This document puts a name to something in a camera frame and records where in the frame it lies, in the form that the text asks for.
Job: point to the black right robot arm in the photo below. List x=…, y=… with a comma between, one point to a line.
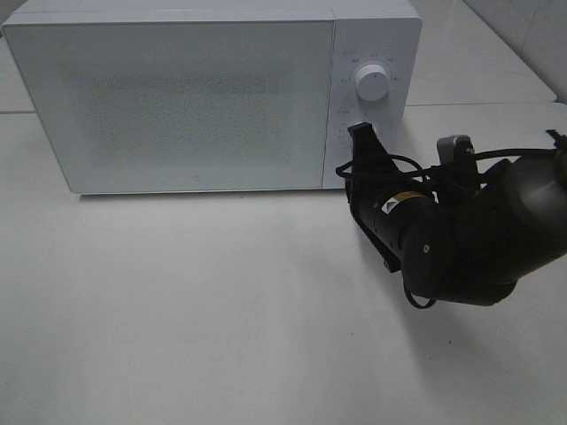
x=463, y=231

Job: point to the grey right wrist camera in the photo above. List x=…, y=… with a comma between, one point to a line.
x=455, y=150

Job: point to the white microwave door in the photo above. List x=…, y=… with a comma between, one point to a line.
x=180, y=107

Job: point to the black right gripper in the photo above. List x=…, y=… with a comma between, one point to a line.
x=392, y=211

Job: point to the white upper microwave knob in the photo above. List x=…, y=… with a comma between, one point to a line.
x=372, y=81

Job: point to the white microwave oven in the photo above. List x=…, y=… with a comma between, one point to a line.
x=386, y=32

